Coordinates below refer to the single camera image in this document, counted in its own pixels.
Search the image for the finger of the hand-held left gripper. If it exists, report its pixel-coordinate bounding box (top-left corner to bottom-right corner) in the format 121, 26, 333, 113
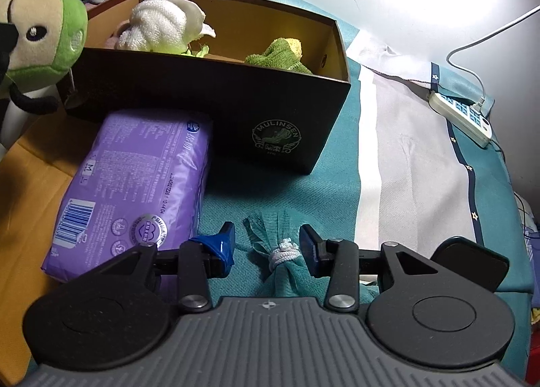
0, 22, 20, 88

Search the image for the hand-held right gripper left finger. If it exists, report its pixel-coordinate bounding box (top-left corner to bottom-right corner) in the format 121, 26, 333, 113
96, 222, 235, 314

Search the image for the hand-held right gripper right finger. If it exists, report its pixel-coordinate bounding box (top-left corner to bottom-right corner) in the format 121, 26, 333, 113
299, 224, 439, 315

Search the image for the teal mesh bag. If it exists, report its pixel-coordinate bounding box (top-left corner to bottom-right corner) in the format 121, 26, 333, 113
244, 210, 380, 299

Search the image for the green plush toy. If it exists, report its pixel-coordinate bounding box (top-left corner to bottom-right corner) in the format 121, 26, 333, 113
0, 0, 89, 115

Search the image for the pinkish grey plush bear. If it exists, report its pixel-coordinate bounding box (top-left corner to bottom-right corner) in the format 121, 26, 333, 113
103, 19, 131, 50

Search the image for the dark brown cardboard box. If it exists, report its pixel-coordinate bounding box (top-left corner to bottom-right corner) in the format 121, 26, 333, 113
63, 0, 352, 174

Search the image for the white plush toy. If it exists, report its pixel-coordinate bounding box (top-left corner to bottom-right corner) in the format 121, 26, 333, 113
116, 0, 217, 52

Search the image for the green and yellow towel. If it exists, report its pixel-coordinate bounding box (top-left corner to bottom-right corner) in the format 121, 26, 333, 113
245, 37, 315, 76

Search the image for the purple plastic packet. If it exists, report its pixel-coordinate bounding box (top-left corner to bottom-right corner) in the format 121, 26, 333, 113
40, 108, 214, 284

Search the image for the white power strip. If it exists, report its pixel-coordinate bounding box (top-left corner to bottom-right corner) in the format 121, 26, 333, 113
428, 91, 493, 148

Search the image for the white power cable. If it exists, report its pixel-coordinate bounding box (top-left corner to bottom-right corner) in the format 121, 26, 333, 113
446, 5, 540, 111

